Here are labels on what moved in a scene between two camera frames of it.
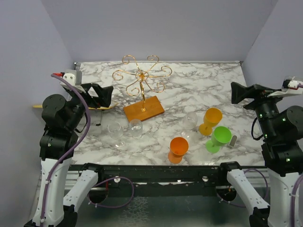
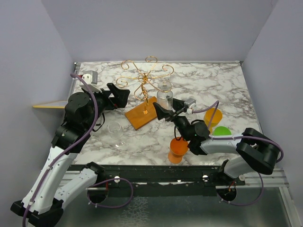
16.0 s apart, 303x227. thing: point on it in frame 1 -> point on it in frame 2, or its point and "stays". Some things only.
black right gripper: x=239 y=91 -> x=162 y=113
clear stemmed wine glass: x=116 y=132 stays
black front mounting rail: x=170 y=180 stays
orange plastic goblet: x=179 y=146 stays
